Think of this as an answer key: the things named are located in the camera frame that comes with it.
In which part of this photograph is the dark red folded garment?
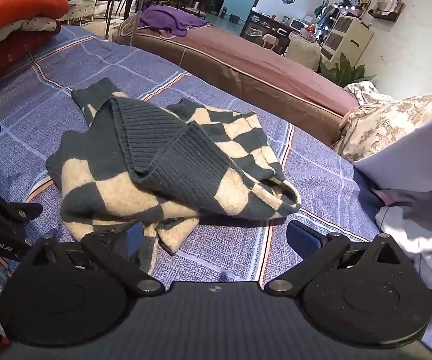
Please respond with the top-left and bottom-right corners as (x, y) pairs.
(0, 30), (61, 87)

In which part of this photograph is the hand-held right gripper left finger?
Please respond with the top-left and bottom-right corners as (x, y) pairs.
(24, 220), (166, 296)

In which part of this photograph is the brown mattress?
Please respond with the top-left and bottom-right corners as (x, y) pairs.
(131, 22), (361, 147)

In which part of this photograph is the white drawer cabinet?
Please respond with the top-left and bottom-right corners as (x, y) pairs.
(319, 17), (375, 68)

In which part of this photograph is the green potted plant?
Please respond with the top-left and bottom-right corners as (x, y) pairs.
(319, 52), (376, 87)

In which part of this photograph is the blue plaid bed sheet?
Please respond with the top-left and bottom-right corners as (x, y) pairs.
(0, 25), (432, 353)

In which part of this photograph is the dark wall shelf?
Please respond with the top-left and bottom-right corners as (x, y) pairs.
(368, 1), (405, 22)

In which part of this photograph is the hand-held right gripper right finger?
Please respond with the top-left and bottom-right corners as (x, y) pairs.
(264, 220), (409, 294)

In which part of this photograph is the orange folded garment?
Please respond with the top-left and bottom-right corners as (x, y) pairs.
(0, 0), (70, 40)

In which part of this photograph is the beige floral pillow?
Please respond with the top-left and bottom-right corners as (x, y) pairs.
(332, 92), (432, 164)

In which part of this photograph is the white dotted folded garment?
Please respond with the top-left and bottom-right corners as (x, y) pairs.
(0, 18), (62, 61)

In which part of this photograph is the white crumpled floral cloth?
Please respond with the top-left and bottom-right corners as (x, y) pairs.
(345, 82), (395, 106)

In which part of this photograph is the checkered knit sweater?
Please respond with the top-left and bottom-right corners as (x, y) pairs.
(46, 77), (302, 275)

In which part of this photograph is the light grey cloth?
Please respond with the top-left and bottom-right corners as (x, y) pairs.
(353, 79), (432, 301)

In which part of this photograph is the purple blanket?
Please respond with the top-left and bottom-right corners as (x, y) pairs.
(139, 5), (215, 40)

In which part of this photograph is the dark wooden sideboard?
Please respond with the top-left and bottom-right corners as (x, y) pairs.
(240, 9), (299, 55)

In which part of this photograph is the white cloth-covered chair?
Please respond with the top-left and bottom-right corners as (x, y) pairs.
(285, 35), (322, 72)

